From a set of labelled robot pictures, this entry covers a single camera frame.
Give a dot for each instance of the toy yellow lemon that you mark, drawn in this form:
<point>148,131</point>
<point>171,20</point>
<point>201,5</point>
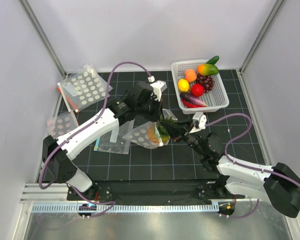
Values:
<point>183,85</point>

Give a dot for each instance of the slotted white cable duct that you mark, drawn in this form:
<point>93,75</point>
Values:
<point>87,208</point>

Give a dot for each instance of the toy pineapple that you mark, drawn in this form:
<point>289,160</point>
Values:
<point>157,133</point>

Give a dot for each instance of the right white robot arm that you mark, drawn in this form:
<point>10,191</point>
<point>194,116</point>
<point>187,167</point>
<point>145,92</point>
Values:
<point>277,185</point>

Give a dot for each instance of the black grid mat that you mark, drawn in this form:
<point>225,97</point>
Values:
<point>175,161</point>

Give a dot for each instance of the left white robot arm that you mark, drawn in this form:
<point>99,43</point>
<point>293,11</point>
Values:
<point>58,154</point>

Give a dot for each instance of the toy green cucumber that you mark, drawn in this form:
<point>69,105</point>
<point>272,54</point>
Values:
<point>213,60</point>

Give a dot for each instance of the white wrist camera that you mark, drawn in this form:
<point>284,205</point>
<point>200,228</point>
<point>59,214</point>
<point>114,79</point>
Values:
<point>199,120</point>
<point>158,88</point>

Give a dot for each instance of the clear white-dotted zip bag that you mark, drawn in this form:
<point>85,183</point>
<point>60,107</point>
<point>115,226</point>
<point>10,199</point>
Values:
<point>139,135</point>

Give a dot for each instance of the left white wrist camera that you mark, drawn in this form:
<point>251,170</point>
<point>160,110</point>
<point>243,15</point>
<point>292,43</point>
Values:
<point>158,88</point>

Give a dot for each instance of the clear blue-zipper zip bag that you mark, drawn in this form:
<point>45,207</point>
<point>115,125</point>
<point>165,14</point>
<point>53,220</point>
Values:
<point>113,141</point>

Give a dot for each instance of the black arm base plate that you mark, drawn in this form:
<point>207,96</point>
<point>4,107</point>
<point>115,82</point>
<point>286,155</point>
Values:
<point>160,192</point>

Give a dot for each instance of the toy peach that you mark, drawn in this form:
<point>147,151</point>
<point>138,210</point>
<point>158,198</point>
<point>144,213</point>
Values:
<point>190,75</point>

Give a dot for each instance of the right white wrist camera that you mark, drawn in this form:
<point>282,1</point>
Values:
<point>199,120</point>

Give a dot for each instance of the toy mango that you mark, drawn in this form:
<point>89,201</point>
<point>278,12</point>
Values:
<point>207,69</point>

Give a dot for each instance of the toy purple eggplant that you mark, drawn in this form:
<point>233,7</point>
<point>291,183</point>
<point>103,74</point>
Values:
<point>186,97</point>

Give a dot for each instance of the white-dotted zip bag stack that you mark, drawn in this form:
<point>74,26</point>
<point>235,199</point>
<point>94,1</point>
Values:
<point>83,88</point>

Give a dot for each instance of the orange-zipper zip bag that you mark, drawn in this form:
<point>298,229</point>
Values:
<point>67,104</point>

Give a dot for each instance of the toy red chili pepper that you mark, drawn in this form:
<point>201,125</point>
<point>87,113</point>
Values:
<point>191,105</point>

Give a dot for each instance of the toy red apple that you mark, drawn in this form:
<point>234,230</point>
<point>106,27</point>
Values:
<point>197,90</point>

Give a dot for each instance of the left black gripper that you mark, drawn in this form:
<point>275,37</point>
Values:
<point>155,118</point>

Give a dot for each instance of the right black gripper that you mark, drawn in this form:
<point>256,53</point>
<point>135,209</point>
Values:
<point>180,130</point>

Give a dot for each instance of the pink-dotted zip bag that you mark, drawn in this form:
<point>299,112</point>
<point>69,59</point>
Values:
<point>62,124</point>

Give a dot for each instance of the white plastic basket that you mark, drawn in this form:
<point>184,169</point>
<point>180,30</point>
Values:
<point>215,99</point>

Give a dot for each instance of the toy purple grapes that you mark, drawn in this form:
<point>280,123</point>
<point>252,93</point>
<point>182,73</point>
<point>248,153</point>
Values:
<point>206,81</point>

